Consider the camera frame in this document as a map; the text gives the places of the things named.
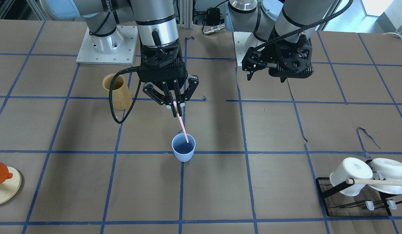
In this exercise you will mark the orange cup on stand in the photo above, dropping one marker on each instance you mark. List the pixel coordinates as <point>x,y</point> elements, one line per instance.
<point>4,173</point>

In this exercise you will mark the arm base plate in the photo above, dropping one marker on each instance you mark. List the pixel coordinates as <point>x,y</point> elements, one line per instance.
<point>118,48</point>
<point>242,41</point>

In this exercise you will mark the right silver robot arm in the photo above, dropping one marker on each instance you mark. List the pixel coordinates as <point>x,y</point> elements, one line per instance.
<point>155,19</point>

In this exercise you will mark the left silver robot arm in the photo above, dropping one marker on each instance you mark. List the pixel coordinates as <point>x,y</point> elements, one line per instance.
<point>277,39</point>

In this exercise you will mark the pink chopstick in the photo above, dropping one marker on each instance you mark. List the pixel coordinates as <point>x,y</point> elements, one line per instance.
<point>181,121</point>

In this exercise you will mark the blue plastic cup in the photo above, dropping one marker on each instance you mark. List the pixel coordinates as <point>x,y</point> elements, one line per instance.
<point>182,149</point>

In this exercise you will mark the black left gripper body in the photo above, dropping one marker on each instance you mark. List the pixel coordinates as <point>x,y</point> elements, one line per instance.
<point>274,48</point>

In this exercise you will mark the bamboo chopstick holder cup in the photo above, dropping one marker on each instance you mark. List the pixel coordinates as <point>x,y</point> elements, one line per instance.
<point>121,97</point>

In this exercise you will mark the upper white mug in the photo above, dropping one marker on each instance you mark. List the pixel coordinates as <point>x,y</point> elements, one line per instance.
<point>390,170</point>

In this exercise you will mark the white mug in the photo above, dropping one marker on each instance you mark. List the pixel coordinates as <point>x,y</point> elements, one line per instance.
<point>390,170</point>
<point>350,168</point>

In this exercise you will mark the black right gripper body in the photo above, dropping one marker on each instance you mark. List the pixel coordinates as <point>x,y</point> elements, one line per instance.
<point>192,84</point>

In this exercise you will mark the wooden cup tree stand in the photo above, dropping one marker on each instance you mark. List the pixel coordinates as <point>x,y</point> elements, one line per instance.
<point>10,187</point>

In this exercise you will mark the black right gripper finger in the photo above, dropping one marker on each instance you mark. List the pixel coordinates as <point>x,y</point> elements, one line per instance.
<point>177,97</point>
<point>168,98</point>

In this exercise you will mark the lower white mug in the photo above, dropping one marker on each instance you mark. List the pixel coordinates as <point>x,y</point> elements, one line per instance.
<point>350,168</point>

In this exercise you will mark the black wire mug rack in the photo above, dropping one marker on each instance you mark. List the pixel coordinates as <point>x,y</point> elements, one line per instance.
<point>354,197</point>

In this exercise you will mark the black device behind table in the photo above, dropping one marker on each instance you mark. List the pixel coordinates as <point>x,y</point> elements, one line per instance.
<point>212,16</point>

